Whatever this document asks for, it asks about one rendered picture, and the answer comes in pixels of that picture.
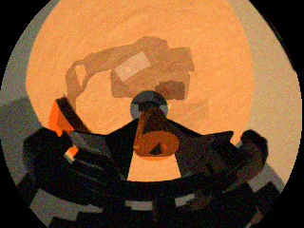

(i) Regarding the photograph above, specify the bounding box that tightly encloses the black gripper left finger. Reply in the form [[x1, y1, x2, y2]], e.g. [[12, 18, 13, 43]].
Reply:
[[69, 118, 140, 180]]

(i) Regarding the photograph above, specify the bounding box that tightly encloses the black round pedestal with short shaft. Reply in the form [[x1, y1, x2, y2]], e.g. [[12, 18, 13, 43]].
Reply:
[[129, 90, 167, 121]]

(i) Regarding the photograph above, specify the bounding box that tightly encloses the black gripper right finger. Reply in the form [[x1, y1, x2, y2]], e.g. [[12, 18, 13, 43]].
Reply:
[[167, 119, 235, 178]]

